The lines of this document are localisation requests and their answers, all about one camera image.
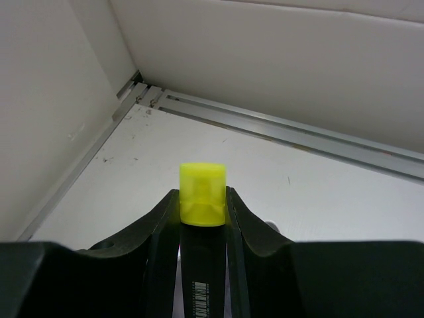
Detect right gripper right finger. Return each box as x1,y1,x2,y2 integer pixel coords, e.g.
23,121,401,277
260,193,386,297
226,186,292,317

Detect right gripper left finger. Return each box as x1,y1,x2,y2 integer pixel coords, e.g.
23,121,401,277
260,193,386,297
78,189,180,317

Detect yellow highlighter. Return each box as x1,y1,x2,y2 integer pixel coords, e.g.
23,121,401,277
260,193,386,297
179,162,227,317

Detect aluminium rail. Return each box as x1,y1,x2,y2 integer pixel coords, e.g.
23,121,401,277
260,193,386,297
19,82,423,248

